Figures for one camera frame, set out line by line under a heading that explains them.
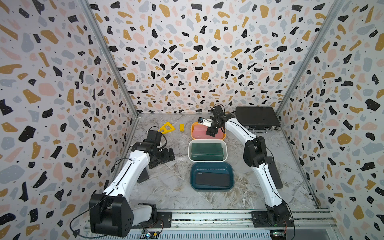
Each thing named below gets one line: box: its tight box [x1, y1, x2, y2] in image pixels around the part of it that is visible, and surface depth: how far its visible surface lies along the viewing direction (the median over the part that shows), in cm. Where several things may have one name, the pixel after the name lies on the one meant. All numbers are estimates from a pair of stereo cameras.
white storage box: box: [188, 139, 228, 163], surface depth 97 cm
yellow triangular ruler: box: [159, 121, 176, 134], surface depth 115 cm
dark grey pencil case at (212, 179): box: [195, 172, 230, 187], surface depth 87 cm
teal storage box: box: [190, 162, 235, 192], surface depth 90 cm
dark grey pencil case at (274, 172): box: [263, 156, 284, 189], surface depth 89 cm
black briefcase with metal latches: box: [236, 106, 281, 134], surface depth 122 cm
